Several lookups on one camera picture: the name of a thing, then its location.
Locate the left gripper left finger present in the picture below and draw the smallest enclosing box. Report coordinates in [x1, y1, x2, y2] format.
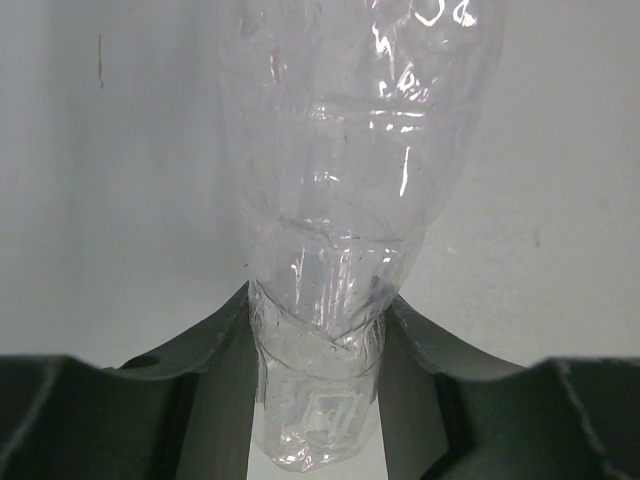
[1, 288, 257, 479]

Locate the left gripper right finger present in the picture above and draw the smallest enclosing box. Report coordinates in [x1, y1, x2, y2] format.
[378, 298, 639, 479]

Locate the clear unlabelled plastic bottle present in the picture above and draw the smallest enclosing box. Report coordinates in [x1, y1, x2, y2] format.
[217, 1, 507, 473]

